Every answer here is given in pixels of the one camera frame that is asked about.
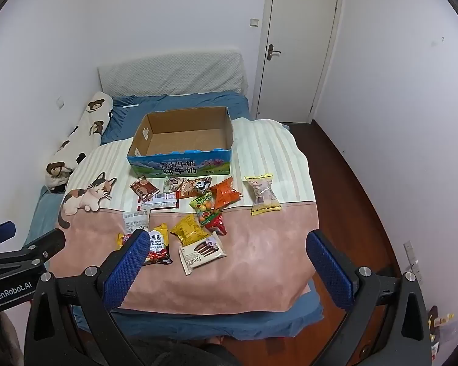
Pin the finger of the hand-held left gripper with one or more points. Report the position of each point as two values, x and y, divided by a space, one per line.
0 233
47 242

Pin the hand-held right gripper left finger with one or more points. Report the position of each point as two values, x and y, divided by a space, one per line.
126 270

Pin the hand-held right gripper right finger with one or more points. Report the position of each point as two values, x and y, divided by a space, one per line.
330 270

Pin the brown pastry snack packet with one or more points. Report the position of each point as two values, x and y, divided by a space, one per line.
143 188

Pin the orange snack packet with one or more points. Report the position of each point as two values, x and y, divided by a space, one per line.
225 194

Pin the cardboard box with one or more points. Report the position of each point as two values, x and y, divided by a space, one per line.
183 137

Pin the person's left forearm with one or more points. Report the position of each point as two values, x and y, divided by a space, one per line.
5 335

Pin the small yellow packet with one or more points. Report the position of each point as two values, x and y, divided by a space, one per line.
123 239

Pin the yellow red noodle packet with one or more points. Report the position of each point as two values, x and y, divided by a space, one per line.
159 249

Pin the white label packet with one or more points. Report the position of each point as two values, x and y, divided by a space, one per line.
135 221

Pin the cat print blanket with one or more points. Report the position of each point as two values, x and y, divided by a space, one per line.
259 244

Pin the white wafer packet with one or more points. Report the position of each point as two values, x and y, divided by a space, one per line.
202 255

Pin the flat red white packet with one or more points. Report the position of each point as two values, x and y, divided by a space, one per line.
166 201

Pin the small clear snack packet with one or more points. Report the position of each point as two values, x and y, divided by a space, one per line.
171 184

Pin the green fruit print packet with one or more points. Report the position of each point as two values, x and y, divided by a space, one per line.
204 207

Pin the person's dark clothing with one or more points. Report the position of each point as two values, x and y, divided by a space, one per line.
183 354

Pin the yellow clear snack packet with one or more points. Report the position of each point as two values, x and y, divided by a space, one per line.
263 194

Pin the red snack packet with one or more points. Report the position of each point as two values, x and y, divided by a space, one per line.
218 225

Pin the panda print snack packet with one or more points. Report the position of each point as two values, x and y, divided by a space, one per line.
196 186

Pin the bear print pillow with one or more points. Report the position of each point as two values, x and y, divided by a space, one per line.
87 129

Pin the colourful small packets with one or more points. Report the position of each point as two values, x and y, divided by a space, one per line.
439 322

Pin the grey headboard cushion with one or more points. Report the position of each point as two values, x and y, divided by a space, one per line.
175 72

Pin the white door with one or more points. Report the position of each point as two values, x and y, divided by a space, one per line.
297 45

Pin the white wall socket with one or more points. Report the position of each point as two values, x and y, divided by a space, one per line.
408 246
60 103
416 270

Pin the white light switch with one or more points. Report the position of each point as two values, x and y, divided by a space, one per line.
254 22

